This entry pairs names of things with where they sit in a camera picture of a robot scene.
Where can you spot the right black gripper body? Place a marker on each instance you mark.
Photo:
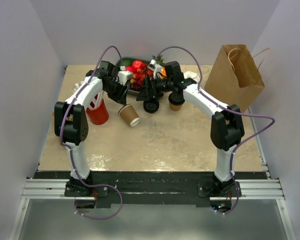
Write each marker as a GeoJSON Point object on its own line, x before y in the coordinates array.
{"type": "Point", "coordinates": [159, 87]}

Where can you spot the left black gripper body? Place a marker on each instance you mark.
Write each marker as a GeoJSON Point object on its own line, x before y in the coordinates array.
{"type": "Point", "coordinates": [115, 90]}

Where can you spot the brown paper cups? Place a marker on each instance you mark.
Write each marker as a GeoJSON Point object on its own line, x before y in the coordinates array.
{"type": "Point", "coordinates": [129, 115]}

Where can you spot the black coffee cup lid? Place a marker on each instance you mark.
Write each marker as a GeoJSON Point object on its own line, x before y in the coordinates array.
{"type": "Point", "coordinates": [176, 99]}

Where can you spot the brown paper coffee cup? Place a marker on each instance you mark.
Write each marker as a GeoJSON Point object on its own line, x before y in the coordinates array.
{"type": "Point", "coordinates": [175, 107]}

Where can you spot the brown paper bag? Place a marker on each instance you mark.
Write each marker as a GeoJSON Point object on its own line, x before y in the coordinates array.
{"type": "Point", "coordinates": [235, 77]}

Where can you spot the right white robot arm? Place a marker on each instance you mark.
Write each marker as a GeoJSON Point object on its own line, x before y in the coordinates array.
{"type": "Point", "coordinates": [226, 129]}

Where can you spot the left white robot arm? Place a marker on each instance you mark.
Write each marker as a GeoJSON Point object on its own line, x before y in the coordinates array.
{"type": "Point", "coordinates": [70, 119]}

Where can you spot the dark grape bunch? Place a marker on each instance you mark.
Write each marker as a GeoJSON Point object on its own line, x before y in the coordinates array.
{"type": "Point", "coordinates": [136, 86]}

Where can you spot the stacked black lids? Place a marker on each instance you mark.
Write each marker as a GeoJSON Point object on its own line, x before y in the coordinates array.
{"type": "Point", "coordinates": [151, 106]}

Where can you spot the orange spiky fruit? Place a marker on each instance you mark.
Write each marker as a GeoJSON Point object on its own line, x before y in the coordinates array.
{"type": "Point", "coordinates": [163, 72]}

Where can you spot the dark green fruit tray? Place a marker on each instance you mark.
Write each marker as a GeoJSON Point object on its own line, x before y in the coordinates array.
{"type": "Point", "coordinates": [131, 92]}

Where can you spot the red plastic cup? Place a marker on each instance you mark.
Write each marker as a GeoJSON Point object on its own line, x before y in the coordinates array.
{"type": "Point", "coordinates": [98, 116]}

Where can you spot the red apple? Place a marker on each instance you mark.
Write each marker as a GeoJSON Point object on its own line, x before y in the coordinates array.
{"type": "Point", "coordinates": [138, 64]}

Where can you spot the green lime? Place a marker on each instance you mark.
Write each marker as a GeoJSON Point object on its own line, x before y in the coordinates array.
{"type": "Point", "coordinates": [126, 62]}

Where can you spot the white napkin wrapped cup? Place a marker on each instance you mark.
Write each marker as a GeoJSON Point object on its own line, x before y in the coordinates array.
{"type": "Point", "coordinates": [192, 75]}

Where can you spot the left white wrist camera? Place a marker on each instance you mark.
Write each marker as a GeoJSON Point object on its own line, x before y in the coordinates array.
{"type": "Point", "coordinates": [124, 75]}

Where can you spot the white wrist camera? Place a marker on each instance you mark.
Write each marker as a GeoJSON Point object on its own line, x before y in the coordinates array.
{"type": "Point", "coordinates": [155, 68]}
{"type": "Point", "coordinates": [124, 75]}

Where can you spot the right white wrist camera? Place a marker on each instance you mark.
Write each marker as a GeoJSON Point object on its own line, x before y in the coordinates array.
{"type": "Point", "coordinates": [155, 68]}

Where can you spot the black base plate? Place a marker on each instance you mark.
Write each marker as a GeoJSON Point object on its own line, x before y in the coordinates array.
{"type": "Point", "coordinates": [144, 187]}

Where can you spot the aluminium rail frame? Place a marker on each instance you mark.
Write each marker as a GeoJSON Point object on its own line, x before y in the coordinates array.
{"type": "Point", "coordinates": [166, 141]}

